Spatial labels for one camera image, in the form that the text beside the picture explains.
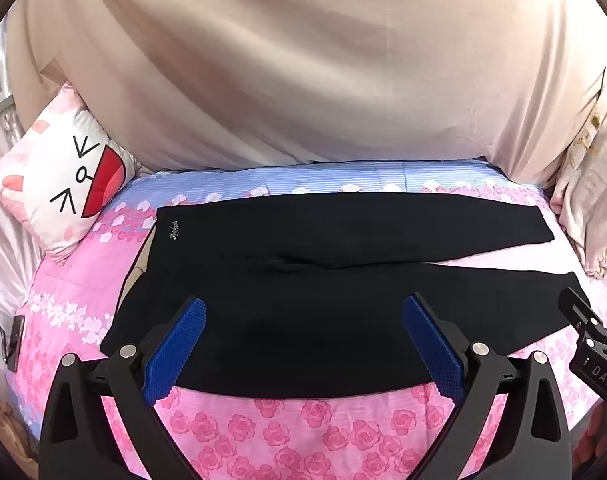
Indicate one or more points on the beige cloth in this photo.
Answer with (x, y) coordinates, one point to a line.
(308, 60)

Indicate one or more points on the cream floral blanket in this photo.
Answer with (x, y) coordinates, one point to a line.
(588, 185)

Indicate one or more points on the dark phone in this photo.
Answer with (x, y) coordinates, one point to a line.
(13, 342)

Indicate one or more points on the white cat face pillow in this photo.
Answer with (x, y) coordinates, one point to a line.
(48, 170)

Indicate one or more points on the pink floral bed sheet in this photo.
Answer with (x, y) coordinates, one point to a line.
(308, 435)

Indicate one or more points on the black pants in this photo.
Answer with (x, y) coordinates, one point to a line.
(308, 240)

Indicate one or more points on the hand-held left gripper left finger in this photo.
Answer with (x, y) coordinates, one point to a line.
(176, 347)

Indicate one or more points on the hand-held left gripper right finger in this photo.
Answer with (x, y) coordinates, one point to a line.
(433, 347)

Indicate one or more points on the tan cloth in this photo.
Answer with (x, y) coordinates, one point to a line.
(8, 435)

